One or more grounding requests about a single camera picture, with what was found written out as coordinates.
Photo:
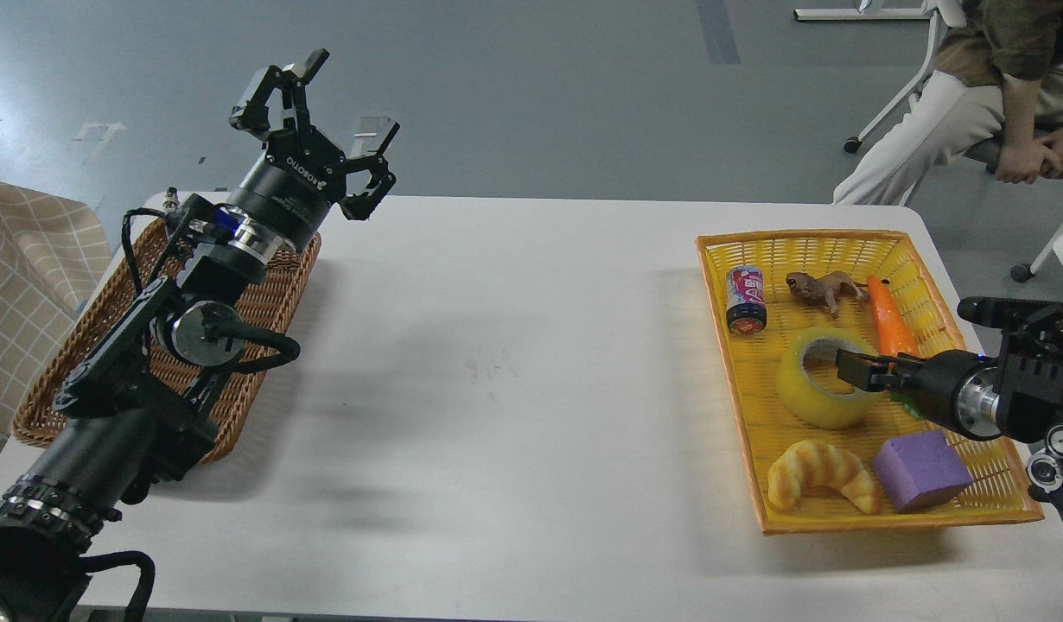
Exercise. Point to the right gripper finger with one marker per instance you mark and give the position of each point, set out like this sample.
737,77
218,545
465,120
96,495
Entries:
851,360
871,375

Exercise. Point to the red drink can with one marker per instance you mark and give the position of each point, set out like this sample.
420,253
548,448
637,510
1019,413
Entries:
746,313

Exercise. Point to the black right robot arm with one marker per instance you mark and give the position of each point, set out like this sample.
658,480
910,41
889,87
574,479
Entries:
1018,394

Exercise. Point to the orange toy carrot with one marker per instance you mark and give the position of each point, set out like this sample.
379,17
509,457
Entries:
894,336

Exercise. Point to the brown toy animal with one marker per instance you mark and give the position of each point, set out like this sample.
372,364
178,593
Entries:
825,291

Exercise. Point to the beige checkered cloth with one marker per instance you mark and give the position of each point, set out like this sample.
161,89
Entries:
53,252

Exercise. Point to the seated person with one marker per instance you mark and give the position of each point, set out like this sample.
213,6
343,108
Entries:
972,95

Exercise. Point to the yellow tape roll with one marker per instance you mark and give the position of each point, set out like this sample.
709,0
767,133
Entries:
810,401

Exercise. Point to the yellow plastic basket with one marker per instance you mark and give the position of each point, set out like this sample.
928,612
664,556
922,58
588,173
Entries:
766,428

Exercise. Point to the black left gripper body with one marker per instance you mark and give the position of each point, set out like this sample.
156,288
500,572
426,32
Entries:
292,185

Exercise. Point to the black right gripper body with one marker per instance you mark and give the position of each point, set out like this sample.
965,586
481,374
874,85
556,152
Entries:
932,388

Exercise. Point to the purple sponge block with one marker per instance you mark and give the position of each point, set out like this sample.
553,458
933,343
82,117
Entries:
919,471

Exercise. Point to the toy croissant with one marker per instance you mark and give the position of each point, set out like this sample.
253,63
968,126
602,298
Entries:
813,464

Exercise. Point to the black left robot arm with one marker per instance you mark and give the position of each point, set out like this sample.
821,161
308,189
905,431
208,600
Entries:
137,407

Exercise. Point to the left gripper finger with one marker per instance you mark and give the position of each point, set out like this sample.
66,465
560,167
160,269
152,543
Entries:
372,137
252,112

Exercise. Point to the brown wicker basket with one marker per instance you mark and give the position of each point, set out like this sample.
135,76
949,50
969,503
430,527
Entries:
270,305

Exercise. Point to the white floor stand base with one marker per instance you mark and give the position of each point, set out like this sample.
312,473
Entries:
867,11

